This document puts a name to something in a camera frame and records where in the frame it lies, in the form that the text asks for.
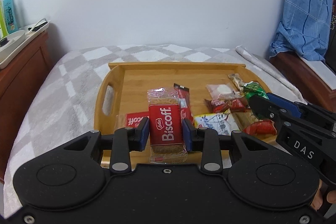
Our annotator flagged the wooden side cabinet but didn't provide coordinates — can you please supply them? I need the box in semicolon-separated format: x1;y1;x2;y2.
0;31;53;184

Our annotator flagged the operator hand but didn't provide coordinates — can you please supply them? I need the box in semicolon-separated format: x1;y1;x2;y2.
310;178;336;212

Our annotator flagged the beige nougat snack packet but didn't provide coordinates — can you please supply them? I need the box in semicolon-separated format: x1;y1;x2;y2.
228;73;245;92

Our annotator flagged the red Biscoff biscuit packet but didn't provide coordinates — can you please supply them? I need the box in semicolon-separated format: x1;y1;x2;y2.
147;88;187;164

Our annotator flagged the wooden chair on right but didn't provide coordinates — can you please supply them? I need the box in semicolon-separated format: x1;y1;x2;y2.
270;52;335;112

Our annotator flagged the long red stick packet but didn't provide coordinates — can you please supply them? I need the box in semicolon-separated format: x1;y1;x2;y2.
174;83;194;123

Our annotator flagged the red chocolate wafer bar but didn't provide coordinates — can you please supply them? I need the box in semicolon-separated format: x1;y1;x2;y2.
205;97;248;113

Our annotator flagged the clear packet white candy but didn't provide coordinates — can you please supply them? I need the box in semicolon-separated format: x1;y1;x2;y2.
206;83;244;100

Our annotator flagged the white tray on cabinet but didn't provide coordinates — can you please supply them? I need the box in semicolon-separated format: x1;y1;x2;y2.
0;19;50;69

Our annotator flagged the green snack packet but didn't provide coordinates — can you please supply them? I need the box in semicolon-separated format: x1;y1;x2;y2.
242;81;270;120

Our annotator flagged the teal spray bottle right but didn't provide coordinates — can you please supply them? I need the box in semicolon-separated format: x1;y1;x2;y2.
3;0;19;34

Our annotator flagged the grey checkered blanket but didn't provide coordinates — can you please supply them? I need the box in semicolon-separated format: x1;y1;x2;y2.
3;44;303;218

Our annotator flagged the yellow Ameria snack packet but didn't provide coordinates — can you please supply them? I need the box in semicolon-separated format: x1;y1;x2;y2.
194;110;239;135

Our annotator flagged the lime green spray bottle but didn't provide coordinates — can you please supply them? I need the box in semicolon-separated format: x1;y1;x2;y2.
0;2;8;38

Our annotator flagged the bamboo serving tray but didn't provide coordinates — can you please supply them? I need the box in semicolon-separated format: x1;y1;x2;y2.
93;61;279;170

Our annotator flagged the large red nut snack bag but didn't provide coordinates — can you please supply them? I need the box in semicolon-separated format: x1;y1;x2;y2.
232;110;277;136

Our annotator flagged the blue plaid cloth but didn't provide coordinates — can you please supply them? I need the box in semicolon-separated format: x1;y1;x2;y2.
269;0;333;61

